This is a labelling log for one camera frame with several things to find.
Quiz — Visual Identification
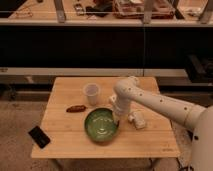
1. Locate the green ceramic bowl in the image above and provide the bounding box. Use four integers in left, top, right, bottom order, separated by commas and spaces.
84, 108, 118, 143

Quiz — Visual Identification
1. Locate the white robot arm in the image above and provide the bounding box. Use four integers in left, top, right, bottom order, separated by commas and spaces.
112, 76, 213, 171

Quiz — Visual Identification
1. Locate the white crumpled object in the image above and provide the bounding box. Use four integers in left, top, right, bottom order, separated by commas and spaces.
108, 94, 148, 130

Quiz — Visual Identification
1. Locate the brown sausage-shaped food item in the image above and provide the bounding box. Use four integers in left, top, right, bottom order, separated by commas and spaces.
66, 105, 87, 113

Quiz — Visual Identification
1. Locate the wooden table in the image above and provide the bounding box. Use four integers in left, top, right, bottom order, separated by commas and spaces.
30, 76, 181, 171

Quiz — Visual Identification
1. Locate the black smartphone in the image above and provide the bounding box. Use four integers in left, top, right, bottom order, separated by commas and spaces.
29, 126, 50, 149

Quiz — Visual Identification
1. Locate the plastic tray with items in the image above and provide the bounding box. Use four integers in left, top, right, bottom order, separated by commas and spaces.
113, 0, 175, 19

